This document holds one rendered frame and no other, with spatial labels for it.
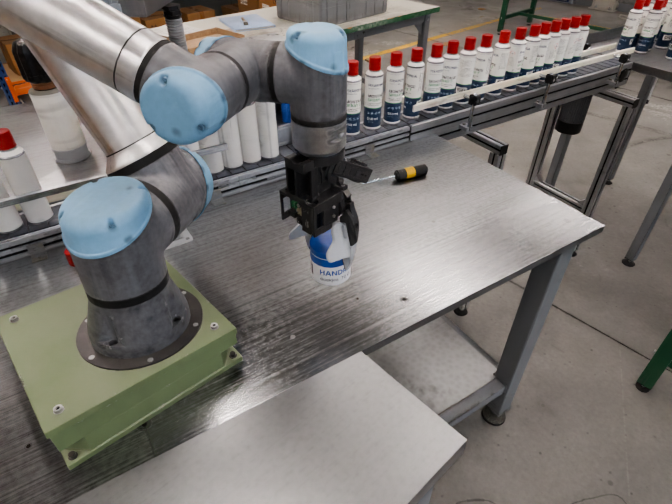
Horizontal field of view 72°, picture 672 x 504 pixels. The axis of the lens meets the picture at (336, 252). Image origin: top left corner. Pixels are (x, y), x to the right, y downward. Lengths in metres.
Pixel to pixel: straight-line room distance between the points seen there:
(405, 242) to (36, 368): 0.72
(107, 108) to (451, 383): 1.23
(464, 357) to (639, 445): 0.65
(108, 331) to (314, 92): 0.45
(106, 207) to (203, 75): 0.24
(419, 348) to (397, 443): 0.93
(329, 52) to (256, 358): 0.50
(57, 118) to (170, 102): 0.89
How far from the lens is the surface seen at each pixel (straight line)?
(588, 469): 1.82
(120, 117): 0.76
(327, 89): 0.60
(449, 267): 1.01
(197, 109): 0.50
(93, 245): 0.67
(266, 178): 1.26
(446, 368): 1.60
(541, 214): 1.24
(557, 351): 2.09
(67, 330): 0.86
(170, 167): 0.76
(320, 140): 0.62
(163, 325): 0.74
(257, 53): 0.62
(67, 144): 1.41
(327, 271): 0.77
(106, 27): 0.56
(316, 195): 0.67
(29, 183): 1.15
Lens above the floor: 1.47
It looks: 39 degrees down
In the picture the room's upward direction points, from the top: straight up
